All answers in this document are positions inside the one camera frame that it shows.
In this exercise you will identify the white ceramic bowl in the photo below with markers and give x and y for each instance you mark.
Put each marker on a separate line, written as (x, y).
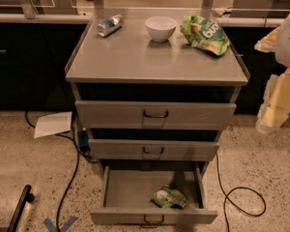
(160, 28)

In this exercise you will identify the white paper sheet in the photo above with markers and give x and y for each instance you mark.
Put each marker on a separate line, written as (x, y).
(53, 124)

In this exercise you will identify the middle grey drawer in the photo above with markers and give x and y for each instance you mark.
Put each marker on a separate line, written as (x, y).
(119, 149)

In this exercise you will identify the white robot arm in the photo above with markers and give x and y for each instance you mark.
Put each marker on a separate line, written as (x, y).
(282, 53)

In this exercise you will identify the grey drawer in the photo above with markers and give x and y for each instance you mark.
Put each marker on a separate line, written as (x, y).
(129, 186)
(147, 115)
(119, 149)

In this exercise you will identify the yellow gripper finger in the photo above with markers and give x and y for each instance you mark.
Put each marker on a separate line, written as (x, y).
(275, 109)
(268, 43)

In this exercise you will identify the grey metal drawer cabinet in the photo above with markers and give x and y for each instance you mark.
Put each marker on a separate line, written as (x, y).
(129, 66)

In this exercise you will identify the black bar lower left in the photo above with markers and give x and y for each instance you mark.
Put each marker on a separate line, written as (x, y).
(26, 197)

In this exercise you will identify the long background counter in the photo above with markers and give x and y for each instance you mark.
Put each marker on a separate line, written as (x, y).
(84, 19)

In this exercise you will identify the top grey drawer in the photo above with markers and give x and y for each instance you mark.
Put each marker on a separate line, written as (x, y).
(147, 115)

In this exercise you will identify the large green chip bag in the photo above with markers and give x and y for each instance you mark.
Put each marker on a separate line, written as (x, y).
(204, 34)

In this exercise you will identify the small green jalapeno chip bag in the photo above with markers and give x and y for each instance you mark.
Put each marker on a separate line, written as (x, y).
(167, 197)

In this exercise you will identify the bottom grey drawer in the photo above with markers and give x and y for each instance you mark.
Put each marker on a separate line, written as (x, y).
(129, 186)

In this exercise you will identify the blue power adapter box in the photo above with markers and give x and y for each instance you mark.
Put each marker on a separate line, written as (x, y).
(83, 143)

